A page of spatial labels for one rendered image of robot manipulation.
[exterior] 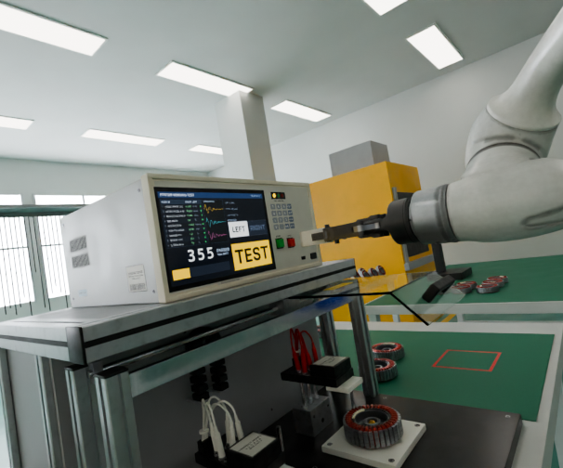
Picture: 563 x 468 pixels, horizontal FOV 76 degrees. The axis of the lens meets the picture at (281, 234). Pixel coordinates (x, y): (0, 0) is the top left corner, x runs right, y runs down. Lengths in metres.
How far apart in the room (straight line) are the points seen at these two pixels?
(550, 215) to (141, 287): 0.60
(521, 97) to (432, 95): 5.55
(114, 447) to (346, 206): 4.09
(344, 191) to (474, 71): 2.67
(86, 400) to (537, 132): 0.75
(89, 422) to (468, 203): 0.61
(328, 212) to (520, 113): 4.01
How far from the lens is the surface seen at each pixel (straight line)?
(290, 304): 0.82
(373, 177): 4.29
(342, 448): 0.79
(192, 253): 0.62
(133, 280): 0.67
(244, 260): 0.70
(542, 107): 0.65
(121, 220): 0.69
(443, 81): 6.19
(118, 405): 0.53
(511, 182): 0.55
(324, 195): 4.60
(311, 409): 0.86
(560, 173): 0.56
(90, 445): 0.63
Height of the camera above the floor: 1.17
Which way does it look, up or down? 2 degrees up
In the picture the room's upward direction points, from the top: 9 degrees counter-clockwise
